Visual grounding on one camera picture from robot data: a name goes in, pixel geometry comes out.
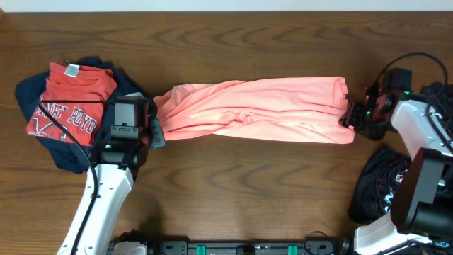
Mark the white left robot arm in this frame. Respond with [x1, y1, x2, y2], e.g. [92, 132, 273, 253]
[57, 96, 166, 254]

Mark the navy folded garment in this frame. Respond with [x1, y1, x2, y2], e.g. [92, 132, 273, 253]
[15, 57, 141, 174]

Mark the red folded printed t-shirt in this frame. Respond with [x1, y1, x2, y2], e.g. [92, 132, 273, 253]
[39, 62, 117, 146]

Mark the salmon pink shirt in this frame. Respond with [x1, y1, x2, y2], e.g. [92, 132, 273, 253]
[154, 76, 355, 145]

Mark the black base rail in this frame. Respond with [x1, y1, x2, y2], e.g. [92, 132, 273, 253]
[105, 229, 355, 255]

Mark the black printed t-shirt pile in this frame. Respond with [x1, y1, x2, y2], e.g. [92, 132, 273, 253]
[348, 81, 453, 255]

